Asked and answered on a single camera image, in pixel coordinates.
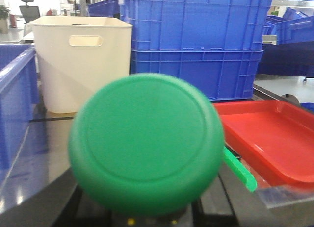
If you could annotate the green mushroom push button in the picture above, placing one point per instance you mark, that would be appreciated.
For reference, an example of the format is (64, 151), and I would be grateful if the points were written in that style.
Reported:
(146, 145)

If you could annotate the red plastic tray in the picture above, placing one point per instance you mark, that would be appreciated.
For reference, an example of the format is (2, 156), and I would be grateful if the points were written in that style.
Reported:
(275, 138)

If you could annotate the black office chair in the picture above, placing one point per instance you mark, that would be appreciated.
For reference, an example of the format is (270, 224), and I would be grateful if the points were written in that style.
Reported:
(29, 12)

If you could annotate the green plastic tray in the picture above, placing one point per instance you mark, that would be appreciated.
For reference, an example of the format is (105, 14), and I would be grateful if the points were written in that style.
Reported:
(240, 171)

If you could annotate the lower blue stacking crate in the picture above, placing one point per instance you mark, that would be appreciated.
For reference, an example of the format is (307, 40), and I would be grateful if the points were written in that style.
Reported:
(219, 74)

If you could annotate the cream plastic basket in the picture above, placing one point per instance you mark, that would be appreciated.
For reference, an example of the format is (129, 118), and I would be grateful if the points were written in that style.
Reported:
(77, 56)

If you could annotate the blue bin at left edge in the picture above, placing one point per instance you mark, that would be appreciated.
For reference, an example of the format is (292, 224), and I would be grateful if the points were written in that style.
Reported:
(18, 96)

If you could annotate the upper blue stacking crate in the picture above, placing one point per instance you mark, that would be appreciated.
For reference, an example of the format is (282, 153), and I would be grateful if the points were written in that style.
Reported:
(195, 24)

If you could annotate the blue stacking crate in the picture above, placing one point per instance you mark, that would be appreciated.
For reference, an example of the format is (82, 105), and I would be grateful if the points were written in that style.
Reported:
(219, 74)
(195, 24)

